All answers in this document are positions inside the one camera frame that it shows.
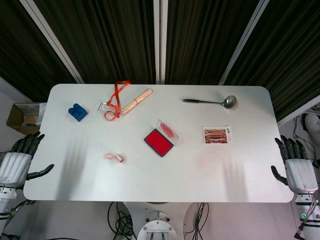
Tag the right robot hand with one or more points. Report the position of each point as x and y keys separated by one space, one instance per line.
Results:
x=300 y=173

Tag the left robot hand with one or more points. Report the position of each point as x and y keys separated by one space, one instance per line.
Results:
x=13 y=165

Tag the white block with red end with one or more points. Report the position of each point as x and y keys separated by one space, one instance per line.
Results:
x=119 y=158

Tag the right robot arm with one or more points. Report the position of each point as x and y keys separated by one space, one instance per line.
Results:
x=306 y=215

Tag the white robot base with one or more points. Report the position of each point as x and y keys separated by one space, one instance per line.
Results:
x=160 y=222

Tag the brown cardboard box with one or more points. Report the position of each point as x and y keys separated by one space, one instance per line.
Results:
x=23 y=120

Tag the white shoe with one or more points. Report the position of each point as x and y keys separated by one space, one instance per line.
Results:
x=312 y=123

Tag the blue plastic block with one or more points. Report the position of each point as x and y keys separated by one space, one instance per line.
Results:
x=78 y=113

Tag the palace photo postcard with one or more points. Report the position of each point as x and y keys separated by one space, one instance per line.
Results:
x=217 y=135

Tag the orange ribbon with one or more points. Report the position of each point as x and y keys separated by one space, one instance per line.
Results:
x=116 y=98

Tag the folded wooden fan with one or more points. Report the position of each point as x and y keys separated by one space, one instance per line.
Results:
x=136 y=101

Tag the red ink pad clear lid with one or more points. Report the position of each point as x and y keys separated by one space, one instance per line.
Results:
x=158 y=142

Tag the black pleated curtain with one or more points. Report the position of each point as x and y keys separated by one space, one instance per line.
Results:
x=105 y=37

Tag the small clear rectangular frame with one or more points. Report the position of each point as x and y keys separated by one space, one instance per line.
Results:
x=100 y=107

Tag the white frame post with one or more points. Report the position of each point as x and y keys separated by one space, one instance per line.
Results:
x=52 y=41
x=243 y=42
x=160 y=40

